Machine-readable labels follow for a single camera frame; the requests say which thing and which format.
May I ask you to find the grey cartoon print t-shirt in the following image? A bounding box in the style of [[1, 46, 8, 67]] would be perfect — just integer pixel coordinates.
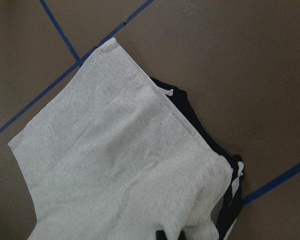
[[8, 38, 233, 240]]

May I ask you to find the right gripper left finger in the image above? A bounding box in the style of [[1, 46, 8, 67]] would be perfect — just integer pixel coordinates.
[[155, 230, 167, 240]]

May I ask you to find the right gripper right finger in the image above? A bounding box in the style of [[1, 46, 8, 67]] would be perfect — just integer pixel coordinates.
[[178, 231, 187, 240]]

